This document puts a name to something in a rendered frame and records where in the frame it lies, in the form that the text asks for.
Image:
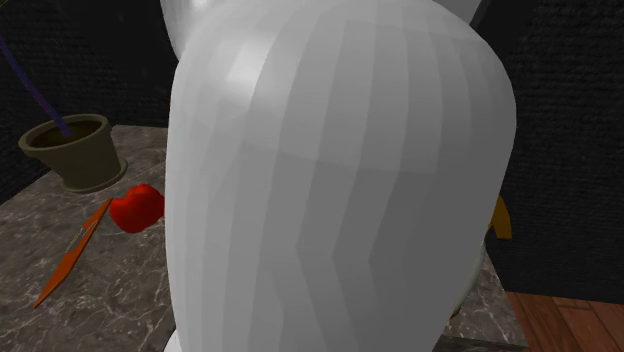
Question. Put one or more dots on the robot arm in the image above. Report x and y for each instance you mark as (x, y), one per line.
(331, 195)

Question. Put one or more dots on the red apple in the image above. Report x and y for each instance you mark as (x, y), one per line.
(136, 209)

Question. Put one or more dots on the yellow curved object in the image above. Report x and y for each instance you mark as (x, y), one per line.
(502, 224)

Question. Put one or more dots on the olive green plant pot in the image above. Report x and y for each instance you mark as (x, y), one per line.
(85, 161)

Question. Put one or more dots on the purple plant stem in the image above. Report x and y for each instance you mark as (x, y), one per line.
(34, 90)

